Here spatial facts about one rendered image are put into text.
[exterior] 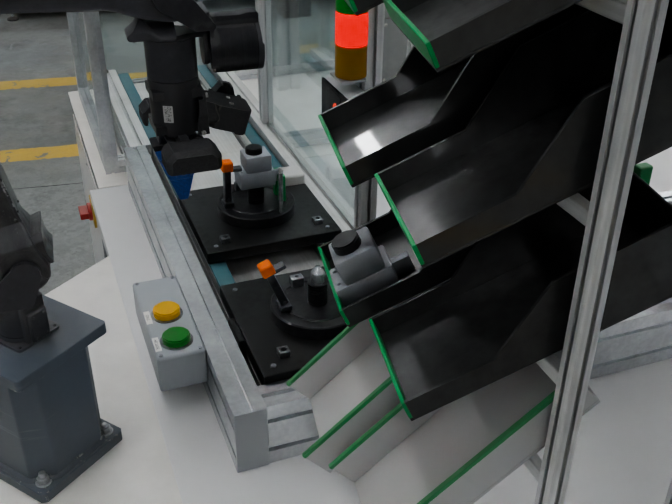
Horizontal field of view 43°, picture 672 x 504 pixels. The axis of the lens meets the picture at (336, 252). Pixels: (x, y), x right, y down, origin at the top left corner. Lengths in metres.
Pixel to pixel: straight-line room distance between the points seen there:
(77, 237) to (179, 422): 2.32
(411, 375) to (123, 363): 0.68
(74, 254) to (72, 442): 2.27
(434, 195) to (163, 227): 0.86
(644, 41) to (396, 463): 0.53
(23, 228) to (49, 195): 2.86
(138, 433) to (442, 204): 0.68
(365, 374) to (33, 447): 0.43
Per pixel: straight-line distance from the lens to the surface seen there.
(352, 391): 1.04
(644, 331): 1.40
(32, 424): 1.15
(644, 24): 0.62
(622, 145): 0.65
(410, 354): 0.83
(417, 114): 0.86
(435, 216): 0.72
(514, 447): 0.83
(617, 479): 1.24
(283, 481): 1.18
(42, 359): 1.10
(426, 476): 0.92
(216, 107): 1.01
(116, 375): 1.38
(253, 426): 1.14
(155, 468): 1.21
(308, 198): 1.60
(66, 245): 3.50
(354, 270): 0.87
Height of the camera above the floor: 1.70
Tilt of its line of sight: 31 degrees down
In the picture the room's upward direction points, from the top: 1 degrees clockwise
